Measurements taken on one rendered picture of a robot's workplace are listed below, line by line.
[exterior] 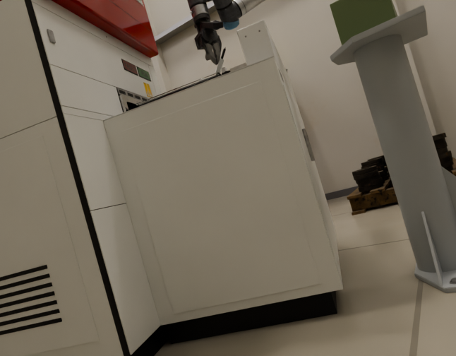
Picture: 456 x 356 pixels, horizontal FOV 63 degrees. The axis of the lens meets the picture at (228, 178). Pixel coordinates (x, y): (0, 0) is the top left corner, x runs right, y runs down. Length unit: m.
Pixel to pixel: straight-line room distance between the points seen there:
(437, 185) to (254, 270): 0.65
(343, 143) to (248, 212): 3.43
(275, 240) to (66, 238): 0.64
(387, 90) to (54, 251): 1.17
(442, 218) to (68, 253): 1.17
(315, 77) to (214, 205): 3.59
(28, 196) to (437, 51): 4.01
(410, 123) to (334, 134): 3.24
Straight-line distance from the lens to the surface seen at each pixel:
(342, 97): 4.55
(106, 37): 1.67
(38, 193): 1.27
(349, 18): 1.43
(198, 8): 1.70
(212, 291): 1.27
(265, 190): 1.16
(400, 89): 1.35
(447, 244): 1.39
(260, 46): 1.28
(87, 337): 1.28
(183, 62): 5.55
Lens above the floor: 0.47
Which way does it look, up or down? 2 degrees up
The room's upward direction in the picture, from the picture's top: 16 degrees counter-clockwise
